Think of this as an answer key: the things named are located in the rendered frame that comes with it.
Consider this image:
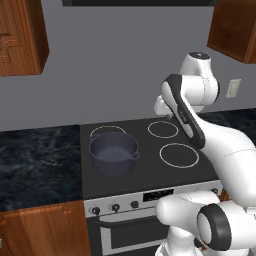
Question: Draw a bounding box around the dark range hood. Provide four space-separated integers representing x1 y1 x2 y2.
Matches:
61 0 220 8

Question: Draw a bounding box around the narrow wooden base cupboard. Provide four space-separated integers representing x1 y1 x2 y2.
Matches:
219 188 231 203

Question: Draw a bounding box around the dark grey cooking pot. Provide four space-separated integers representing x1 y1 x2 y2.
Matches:
88 131 141 178

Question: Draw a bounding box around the black and steel stove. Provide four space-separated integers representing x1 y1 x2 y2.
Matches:
79 116 228 256

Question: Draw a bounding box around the wooden wall cupboard with moulding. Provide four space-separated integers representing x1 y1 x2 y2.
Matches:
0 0 50 78

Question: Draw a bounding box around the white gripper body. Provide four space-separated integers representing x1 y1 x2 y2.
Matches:
153 95 175 117

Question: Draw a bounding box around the steel oven door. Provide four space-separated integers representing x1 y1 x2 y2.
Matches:
86 213 174 256

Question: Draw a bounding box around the steel oven door handle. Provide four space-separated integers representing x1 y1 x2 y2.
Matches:
87 214 161 229

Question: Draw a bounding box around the beige wall socket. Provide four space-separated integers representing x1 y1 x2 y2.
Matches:
225 78 242 99

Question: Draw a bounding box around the plain wooden wall cupboard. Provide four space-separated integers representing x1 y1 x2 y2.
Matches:
206 0 256 65

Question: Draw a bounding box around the wide wooden base cupboard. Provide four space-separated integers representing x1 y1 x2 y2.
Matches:
0 199 92 256

